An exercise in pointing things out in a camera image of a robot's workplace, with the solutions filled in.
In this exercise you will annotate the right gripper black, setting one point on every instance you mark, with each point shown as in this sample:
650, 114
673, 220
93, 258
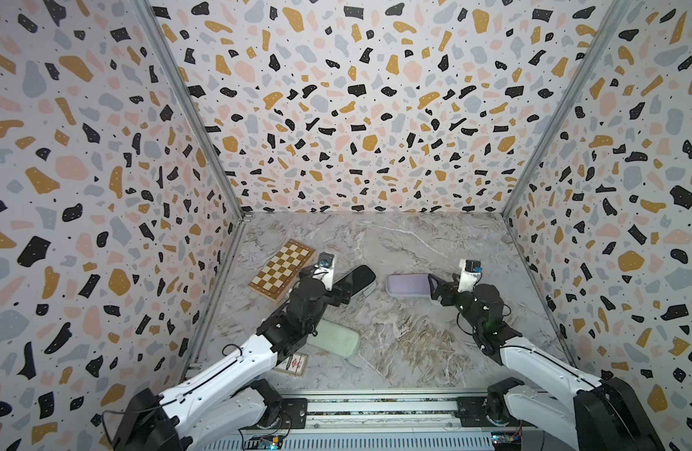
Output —
445, 287

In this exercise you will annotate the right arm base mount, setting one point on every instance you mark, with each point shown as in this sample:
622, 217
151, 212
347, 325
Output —
476, 412

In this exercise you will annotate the mint green zippered sleeve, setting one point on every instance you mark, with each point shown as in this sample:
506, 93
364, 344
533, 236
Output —
335, 339

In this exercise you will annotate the wooden chessboard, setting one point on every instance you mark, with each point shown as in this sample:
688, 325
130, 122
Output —
277, 276

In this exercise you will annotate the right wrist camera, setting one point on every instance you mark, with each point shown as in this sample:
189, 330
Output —
471, 274

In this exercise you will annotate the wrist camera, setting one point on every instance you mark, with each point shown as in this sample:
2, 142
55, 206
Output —
324, 269
471, 274

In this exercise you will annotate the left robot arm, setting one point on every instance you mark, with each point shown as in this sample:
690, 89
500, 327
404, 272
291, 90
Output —
231, 394

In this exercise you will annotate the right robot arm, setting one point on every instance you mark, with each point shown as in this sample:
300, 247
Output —
583, 411

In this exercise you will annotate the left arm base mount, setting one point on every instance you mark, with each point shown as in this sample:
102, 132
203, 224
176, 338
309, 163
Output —
286, 414

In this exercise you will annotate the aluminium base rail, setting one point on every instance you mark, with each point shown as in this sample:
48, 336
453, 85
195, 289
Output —
386, 419

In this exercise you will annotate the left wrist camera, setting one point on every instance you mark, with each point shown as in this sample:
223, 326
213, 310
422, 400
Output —
324, 269

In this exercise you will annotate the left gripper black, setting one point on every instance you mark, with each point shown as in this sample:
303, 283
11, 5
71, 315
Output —
337, 297

